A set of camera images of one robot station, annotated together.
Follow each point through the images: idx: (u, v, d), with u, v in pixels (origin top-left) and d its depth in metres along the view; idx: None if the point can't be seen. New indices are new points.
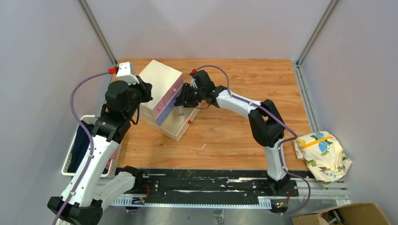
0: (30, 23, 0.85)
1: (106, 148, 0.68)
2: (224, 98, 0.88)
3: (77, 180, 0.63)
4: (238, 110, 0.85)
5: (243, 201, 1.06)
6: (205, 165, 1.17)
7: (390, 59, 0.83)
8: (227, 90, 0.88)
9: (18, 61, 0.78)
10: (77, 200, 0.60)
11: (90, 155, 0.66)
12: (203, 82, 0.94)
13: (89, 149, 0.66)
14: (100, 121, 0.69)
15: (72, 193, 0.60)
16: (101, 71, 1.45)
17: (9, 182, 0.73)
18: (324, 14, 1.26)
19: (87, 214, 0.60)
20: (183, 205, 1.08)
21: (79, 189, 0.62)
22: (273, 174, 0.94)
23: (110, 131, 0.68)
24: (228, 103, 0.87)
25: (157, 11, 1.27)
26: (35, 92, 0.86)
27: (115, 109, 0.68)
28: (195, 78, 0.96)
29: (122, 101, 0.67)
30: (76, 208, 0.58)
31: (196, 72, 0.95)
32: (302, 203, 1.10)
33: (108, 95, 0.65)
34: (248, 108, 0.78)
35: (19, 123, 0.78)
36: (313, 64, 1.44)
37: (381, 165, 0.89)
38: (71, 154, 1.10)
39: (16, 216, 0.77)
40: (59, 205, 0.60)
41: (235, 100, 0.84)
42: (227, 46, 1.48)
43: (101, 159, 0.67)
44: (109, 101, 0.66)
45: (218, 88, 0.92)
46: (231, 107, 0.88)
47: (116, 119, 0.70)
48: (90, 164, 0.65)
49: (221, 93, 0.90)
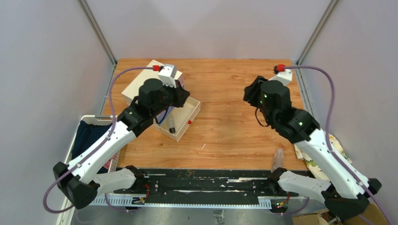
0: (31, 24, 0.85)
1: (125, 136, 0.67)
2: (318, 150, 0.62)
3: (87, 155, 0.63)
4: (328, 169, 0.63)
5: (243, 201, 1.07)
6: (205, 165, 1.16)
7: (391, 59, 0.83)
8: (328, 142, 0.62)
9: (18, 62, 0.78)
10: (78, 173, 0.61)
11: (107, 136, 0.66)
12: (283, 104, 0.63)
13: (109, 131, 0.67)
14: (126, 110, 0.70)
15: (78, 165, 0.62)
16: (101, 71, 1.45)
17: (10, 182, 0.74)
18: (324, 14, 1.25)
19: (82, 191, 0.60)
20: (183, 205, 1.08)
21: (85, 163, 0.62)
22: (286, 185, 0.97)
23: (133, 122, 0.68)
24: (319, 156, 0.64)
25: (157, 11, 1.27)
26: (35, 92, 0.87)
27: (144, 104, 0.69)
28: (271, 95, 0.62)
29: (152, 100, 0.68)
30: (75, 181, 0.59)
31: (274, 86, 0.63)
32: (302, 203, 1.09)
33: (143, 89, 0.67)
34: (353, 186, 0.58)
35: (19, 123, 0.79)
36: (313, 64, 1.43)
37: (382, 165, 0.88)
38: (71, 154, 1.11)
39: (17, 215, 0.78)
40: (64, 171, 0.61)
41: (334, 161, 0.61)
42: (227, 46, 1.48)
43: (115, 143, 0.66)
44: (141, 95, 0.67)
45: (305, 119, 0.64)
46: (318, 158, 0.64)
47: (141, 114, 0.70)
48: (104, 145, 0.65)
49: (314, 136, 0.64)
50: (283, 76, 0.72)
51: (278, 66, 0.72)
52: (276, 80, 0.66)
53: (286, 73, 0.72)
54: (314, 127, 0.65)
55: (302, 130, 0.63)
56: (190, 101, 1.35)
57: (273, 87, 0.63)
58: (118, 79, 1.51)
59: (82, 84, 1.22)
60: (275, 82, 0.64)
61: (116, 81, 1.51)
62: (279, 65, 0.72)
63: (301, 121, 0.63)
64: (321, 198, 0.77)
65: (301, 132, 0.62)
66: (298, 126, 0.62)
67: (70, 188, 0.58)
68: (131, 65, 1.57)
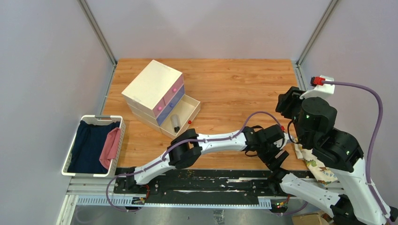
0: (31, 25, 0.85)
1: (240, 144, 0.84)
2: (359, 183, 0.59)
3: (214, 138, 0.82)
4: (357, 198, 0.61)
5: (243, 201, 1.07)
6: (205, 165, 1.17)
7: (393, 58, 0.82)
8: (366, 175, 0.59)
9: (18, 61, 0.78)
10: (201, 146, 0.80)
11: (232, 137, 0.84)
12: (329, 128, 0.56)
13: (233, 134, 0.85)
14: (250, 129, 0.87)
15: (205, 140, 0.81)
16: (101, 71, 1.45)
17: (10, 181, 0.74)
18: (324, 14, 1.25)
19: (193, 158, 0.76)
20: (183, 205, 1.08)
21: (209, 143, 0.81)
22: (288, 187, 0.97)
23: (249, 140, 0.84)
24: (355, 187, 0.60)
25: (157, 12, 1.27)
26: (35, 92, 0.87)
27: (263, 135, 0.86)
28: (316, 117, 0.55)
29: (271, 138, 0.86)
30: (197, 149, 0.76)
31: (319, 105, 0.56)
32: (302, 203, 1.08)
33: (276, 128, 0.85)
34: (379, 217, 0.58)
35: (20, 123, 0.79)
36: (313, 64, 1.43)
37: (384, 165, 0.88)
38: (71, 154, 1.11)
39: (16, 215, 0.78)
40: (193, 137, 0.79)
41: (371, 194, 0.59)
42: (227, 46, 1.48)
43: (232, 144, 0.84)
44: (270, 130, 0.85)
45: (351, 146, 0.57)
46: (353, 188, 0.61)
47: (256, 140, 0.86)
48: (226, 140, 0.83)
49: (356, 167, 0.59)
50: (322, 89, 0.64)
51: (316, 79, 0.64)
52: (321, 98, 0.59)
53: (325, 87, 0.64)
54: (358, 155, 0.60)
55: (348, 158, 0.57)
56: (190, 100, 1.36)
57: (318, 108, 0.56)
58: (118, 79, 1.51)
59: (82, 84, 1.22)
60: (319, 101, 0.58)
61: (116, 81, 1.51)
62: (317, 78, 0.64)
63: (347, 148, 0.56)
64: (328, 212, 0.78)
65: (346, 161, 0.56)
66: (344, 153, 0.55)
67: (191, 151, 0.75)
68: (131, 65, 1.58)
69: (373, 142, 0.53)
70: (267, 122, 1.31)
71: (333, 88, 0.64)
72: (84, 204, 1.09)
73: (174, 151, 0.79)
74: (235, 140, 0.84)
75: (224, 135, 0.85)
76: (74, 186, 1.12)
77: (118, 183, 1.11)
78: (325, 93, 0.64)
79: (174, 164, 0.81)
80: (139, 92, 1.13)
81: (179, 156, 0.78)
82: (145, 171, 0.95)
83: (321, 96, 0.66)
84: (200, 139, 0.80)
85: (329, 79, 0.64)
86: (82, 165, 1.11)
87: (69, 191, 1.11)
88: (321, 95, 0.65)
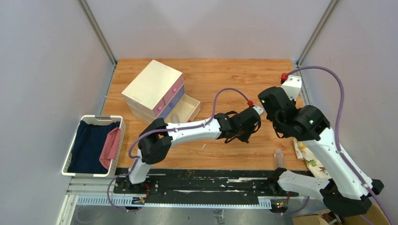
0: (31, 26, 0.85)
1: (214, 132, 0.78)
2: (329, 152, 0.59)
3: (185, 126, 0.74)
4: (333, 169, 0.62)
5: (243, 201, 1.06)
6: (205, 165, 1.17)
7: (393, 60, 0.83)
8: (336, 141, 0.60)
9: (18, 63, 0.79)
10: (172, 135, 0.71)
11: (205, 123, 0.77)
12: (281, 103, 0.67)
13: (206, 122, 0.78)
14: (225, 116, 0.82)
15: (175, 130, 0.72)
16: (101, 71, 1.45)
17: (10, 182, 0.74)
18: (324, 14, 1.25)
19: (164, 149, 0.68)
20: (183, 205, 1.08)
21: (179, 132, 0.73)
22: (286, 185, 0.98)
23: (226, 127, 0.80)
24: (327, 157, 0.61)
25: (157, 11, 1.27)
26: (36, 93, 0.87)
27: (238, 120, 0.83)
28: (267, 98, 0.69)
29: (246, 123, 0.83)
30: (167, 139, 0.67)
31: (270, 90, 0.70)
32: (302, 203, 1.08)
33: (249, 111, 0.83)
34: (358, 188, 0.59)
35: (20, 123, 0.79)
36: (313, 64, 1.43)
37: (383, 166, 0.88)
38: (71, 154, 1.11)
39: (17, 216, 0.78)
40: (162, 126, 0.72)
41: (344, 163, 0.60)
42: (227, 46, 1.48)
43: (205, 132, 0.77)
44: (244, 114, 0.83)
45: (316, 117, 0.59)
46: (325, 159, 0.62)
47: (231, 126, 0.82)
48: (198, 129, 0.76)
49: (324, 136, 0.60)
50: (287, 84, 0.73)
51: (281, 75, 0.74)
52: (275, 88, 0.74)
53: (292, 80, 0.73)
54: (325, 125, 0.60)
55: (313, 128, 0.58)
56: (190, 101, 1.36)
57: (270, 91, 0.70)
58: (118, 79, 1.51)
59: (82, 84, 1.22)
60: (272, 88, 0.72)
61: (116, 81, 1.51)
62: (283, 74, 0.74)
63: (310, 119, 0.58)
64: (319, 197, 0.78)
65: (310, 129, 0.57)
66: (306, 122, 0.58)
67: (160, 142, 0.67)
68: (131, 65, 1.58)
69: (339, 112, 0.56)
70: (267, 122, 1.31)
71: (297, 84, 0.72)
72: (84, 204, 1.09)
73: (143, 143, 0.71)
74: (208, 127, 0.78)
75: (195, 123, 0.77)
76: (74, 186, 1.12)
77: (118, 183, 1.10)
78: (289, 86, 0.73)
79: (144, 159, 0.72)
80: (139, 92, 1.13)
81: (148, 150, 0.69)
82: (133, 171, 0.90)
83: (289, 90, 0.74)
84: (169, 128, 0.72)
85: (294, 77, 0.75)
86: (82, 165, 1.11)
87: (69, 191, 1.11)
88: (287, 88, 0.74)
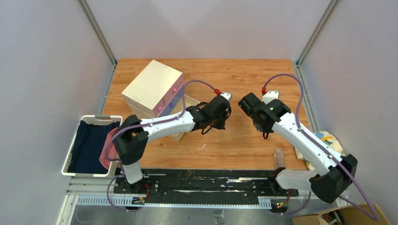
0: (30, 26, 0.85)
1: (188, 123, 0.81)
2: (290, 130, 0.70)
3: (159, 121, 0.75)
4: (302, 148, 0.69)
5: (243, 201, 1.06)
6: (204, 165, 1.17)
7: (392, 60, 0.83)
8: (295, 118, 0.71)
9: (18, 63, 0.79)
10: (147, 131, 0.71)
11: (178, 116, 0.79)
12: (251, 102, 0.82)
13: (179, 115, 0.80)
14: (195, 107, 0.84)
15: (150, 124, 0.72)
16: (101, 71, 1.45)
17: (10, 183, 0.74)
18: (324, 14, 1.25)
19: (141, 145, 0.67)
20: (183, 205, 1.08)
21: (155, 127, 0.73)
22: (284, 183, 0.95)
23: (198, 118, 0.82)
24: (292, 137, 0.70)
25: (157, 11, 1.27)
26: (35, 93, 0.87)
27: (209, 110, 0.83)
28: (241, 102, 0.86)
29: (217, 111, 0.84)
30: (141, 135, 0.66)
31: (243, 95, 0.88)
32: (302, 203, 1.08)
33: (217, 99, 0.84)
34: (325, 159, 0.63)
35: (20, 123, 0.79)
36: (313, 63, 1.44)
37: (382, 165, 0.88)
38: (71, 154, 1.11)
39: (16, 216, 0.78)
40: (134, 123, 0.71)
41: (306, 138, 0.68)
42: (227, 46, 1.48)
43: (179, 124, 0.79)
44: (214, 102, 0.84)
45: (275, 105, 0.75)
46: (293, 140, 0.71)
47: (202, 117, 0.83)
48: (173, 122, 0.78)
49: (285, 119, 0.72)
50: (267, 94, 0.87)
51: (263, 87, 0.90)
52: None
53: (270, 93, 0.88)
54: (286, 110, 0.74)
55: (273, 112, 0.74)
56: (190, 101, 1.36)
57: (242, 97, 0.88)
58: (118, 79, 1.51)
59: (82, 84, 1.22)
60: None
61: (116, 81, 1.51)
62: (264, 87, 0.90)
63: (271, 106, 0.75)
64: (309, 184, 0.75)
65: (270, 113, 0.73)
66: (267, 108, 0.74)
67: (135, 139, 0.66)
68: (131, 65, 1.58)
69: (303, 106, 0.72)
70: None
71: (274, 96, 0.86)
72: (84, 204, 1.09)
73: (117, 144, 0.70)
74: (182, 120, 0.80)
75: (169, 116, 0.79)
76: (74, 186, 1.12)
77: (118, 183, 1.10)
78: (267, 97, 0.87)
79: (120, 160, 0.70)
80: (139, 92, 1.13)
81: (124, 149, 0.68)
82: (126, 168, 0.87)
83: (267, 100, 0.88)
84: (144, 123, 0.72)
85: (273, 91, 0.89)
86: (82, 165, 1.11)
87: (69, 191, 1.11)
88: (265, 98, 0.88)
